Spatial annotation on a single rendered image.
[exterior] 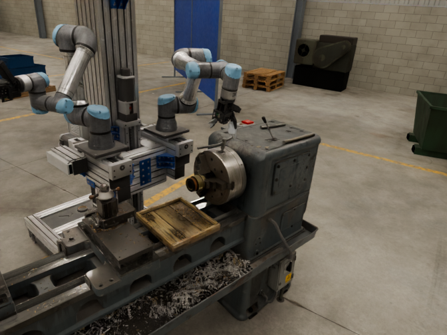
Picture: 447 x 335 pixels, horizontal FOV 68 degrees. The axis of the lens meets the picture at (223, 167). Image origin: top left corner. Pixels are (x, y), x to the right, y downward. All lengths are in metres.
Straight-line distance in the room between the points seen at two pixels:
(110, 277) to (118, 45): 1.33
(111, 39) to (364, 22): 10.10
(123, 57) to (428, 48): 10.09
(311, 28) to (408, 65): 3.15
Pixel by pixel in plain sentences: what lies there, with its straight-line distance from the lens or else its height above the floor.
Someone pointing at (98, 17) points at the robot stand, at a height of 1.85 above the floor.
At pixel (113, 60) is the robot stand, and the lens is 2.20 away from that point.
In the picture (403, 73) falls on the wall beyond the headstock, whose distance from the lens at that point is 11.59.
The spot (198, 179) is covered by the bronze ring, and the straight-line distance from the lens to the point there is 1.75.
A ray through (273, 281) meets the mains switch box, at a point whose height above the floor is 0.26.
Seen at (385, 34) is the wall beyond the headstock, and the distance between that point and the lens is 11.59.
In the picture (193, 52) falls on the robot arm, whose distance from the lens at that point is 1.97.
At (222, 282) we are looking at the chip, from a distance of 1.93.
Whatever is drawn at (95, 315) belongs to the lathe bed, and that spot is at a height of 0.71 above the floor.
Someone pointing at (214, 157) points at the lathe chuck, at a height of 1.21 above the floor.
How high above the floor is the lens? 1.92
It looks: 25 degrees down
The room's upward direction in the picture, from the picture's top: 4 degrees clockwise
